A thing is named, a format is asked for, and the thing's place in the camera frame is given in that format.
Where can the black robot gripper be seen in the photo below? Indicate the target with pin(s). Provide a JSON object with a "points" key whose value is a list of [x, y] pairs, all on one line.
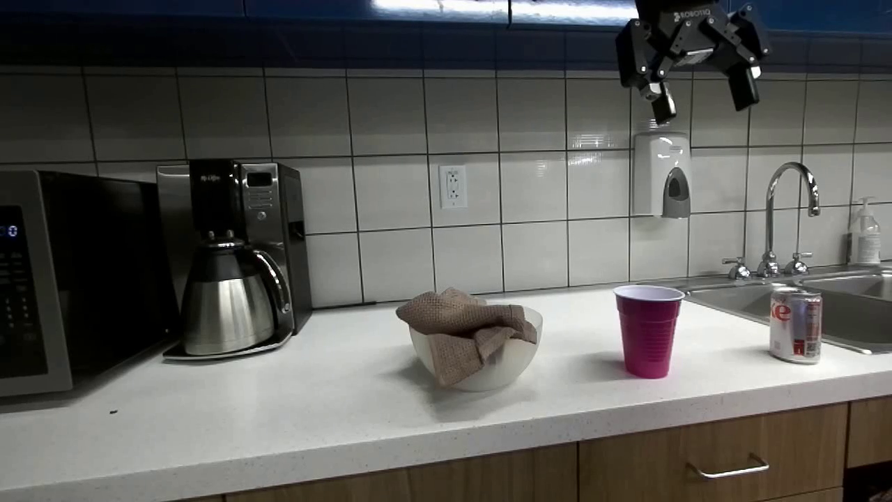
{"points": [[670, 33]]}

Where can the grey-brown waffle cloth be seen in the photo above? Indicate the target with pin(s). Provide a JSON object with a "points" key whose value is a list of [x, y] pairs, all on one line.
{"points": [[461, 313]]}

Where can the clear plastic bowl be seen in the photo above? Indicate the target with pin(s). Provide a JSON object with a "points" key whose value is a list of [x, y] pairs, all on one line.
{"points": [[468, 362]]}

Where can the clear soap pump bottle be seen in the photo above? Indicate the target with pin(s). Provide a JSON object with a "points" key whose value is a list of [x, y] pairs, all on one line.
{"points": [[865, 238]]}

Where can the magenta plastic cup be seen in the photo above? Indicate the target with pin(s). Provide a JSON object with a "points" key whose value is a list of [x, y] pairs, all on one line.
{"points": [[649, 315]]}

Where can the red and white soda can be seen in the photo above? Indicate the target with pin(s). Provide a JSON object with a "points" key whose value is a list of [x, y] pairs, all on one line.
{"points": [[795, 325]]}

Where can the stainless steel double sink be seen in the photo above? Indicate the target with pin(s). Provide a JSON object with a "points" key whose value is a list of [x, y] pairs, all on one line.
{"points": [[856, 304]]}

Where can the black steel coffee maker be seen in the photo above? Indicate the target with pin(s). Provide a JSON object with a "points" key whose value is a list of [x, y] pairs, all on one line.
{"points": [[231, 198]]}

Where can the steel coffee carafe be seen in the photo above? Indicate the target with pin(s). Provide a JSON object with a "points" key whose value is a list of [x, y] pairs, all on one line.
{"points": [[235, 299]]}

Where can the blue upper cabinets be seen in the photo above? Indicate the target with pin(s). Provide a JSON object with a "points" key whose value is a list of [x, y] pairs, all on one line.
{"points": [[394, 33]]}

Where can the black silver microwave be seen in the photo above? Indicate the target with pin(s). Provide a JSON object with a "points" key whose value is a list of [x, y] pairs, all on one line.
{"points": [[86, 280]]}

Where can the white wall soap dispenser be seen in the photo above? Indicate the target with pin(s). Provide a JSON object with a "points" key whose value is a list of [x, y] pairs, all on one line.
{"points": [[661, 173]]}

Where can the white wall power outlet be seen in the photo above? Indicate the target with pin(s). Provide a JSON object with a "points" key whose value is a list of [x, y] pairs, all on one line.
{"points": [[454, 187]]}

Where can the wooden drawer with handle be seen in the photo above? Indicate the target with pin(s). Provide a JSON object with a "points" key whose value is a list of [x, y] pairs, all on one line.
{"points": [[766, 458]]}

